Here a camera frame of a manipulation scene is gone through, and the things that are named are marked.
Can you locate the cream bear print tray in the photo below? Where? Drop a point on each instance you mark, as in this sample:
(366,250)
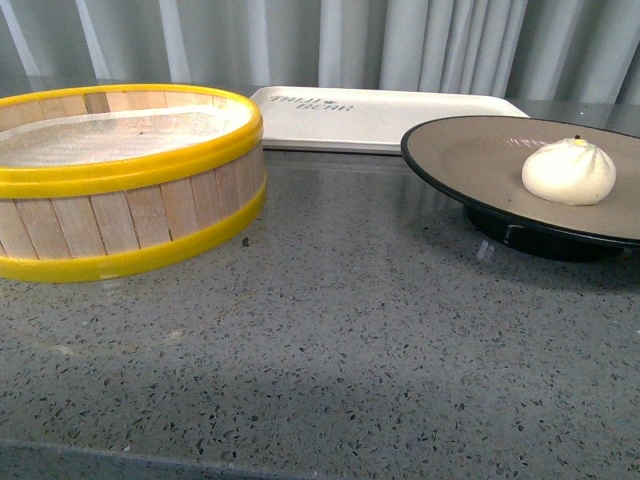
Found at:
(359,120)

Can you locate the white steamed bun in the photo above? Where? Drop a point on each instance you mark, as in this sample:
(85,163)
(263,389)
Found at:
(571,171)

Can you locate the beige plate with black rim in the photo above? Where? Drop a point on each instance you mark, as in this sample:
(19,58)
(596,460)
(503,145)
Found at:
(477,160)

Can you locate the grey pleated curtain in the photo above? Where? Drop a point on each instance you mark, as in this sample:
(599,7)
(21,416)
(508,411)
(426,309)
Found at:
(583,51)

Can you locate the yellow rimmed bamboo steamer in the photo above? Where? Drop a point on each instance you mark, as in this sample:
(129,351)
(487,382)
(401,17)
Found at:
(86,222)

